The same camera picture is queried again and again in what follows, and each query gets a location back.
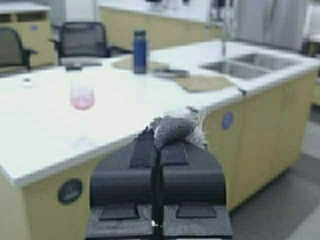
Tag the wine glass with pink liquid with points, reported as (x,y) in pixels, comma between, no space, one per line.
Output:
(82,95)

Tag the stainless steel refrigerator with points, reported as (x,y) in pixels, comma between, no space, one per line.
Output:
(275,23)

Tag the light wood island cabinet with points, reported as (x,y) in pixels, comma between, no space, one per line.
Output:
(45,141)

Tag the brown cardboard sheet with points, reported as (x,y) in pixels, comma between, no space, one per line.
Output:
(193,83)

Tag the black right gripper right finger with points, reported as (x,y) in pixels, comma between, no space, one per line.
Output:
(192,194)

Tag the dark plate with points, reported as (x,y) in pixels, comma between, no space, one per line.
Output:
(170,72)

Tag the blue round recycle sticker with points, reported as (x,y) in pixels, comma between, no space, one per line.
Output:
(227,120)

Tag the black mesh office chair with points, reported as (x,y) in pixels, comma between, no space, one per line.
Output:
(12,51)
(84,39)

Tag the black round trash sticker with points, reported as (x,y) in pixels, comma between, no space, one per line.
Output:
(70,191)

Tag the stainless double sink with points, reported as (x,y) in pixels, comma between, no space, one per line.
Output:
(250,66)

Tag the black white patterned cloth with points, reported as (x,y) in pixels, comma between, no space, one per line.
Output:
(181,125)

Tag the steel kitchen faucet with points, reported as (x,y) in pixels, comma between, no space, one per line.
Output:
(220,13)

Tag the blue insulated water bottle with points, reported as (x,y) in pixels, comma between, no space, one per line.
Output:
(140,51)

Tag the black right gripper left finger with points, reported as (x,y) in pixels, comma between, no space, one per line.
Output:
(121,193)

